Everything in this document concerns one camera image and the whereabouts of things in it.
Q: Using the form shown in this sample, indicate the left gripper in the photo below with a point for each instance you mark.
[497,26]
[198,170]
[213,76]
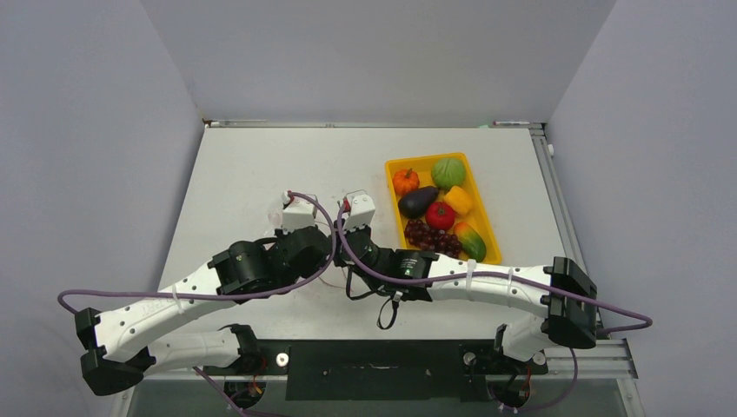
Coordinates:
[281,236]

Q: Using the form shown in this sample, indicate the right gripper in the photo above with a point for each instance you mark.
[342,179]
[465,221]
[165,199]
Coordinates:
[337,235]

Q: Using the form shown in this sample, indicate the green toy cabbage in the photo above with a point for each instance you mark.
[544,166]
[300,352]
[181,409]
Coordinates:
[447,173]

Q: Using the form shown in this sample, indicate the yellow plastic tray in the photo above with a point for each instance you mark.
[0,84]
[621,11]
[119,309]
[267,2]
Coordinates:
[477,218]

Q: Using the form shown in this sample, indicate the clear zip top bag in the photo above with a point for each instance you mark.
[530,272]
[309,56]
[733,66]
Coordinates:
[273,222]

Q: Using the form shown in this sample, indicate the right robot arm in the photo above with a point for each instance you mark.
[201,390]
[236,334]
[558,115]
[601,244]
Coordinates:
[554,300]

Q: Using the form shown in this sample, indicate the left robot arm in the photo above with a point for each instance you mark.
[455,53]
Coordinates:
[124,345]

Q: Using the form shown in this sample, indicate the dark red toy grapes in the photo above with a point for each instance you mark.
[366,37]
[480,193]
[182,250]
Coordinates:
[420,235]

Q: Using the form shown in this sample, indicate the purple toy eggplant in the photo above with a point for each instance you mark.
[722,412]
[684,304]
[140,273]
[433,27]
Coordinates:
[414,204]

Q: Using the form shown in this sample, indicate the orange toy pumpkin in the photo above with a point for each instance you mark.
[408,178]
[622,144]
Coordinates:
[405,181]

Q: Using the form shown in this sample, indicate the red toy tomato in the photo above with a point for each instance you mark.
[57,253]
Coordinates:
[440,215]

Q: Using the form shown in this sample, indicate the yellow toy bell pepper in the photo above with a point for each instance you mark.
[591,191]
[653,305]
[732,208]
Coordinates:
[459,200]

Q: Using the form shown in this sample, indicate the green red toy mango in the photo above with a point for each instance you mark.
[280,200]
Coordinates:
[471,241]

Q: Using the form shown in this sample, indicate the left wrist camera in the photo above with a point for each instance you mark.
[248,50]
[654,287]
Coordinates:
[296,212]

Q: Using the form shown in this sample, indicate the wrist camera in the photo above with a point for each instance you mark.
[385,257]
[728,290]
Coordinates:
[360,209]
[296,212]

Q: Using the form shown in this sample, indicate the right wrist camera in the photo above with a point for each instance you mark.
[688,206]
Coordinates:
[360,209]

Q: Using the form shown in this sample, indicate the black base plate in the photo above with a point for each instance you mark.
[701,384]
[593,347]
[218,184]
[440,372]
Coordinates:
[384,369]

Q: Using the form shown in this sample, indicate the aluminium frame rail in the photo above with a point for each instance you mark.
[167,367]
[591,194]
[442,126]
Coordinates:
[242,168]

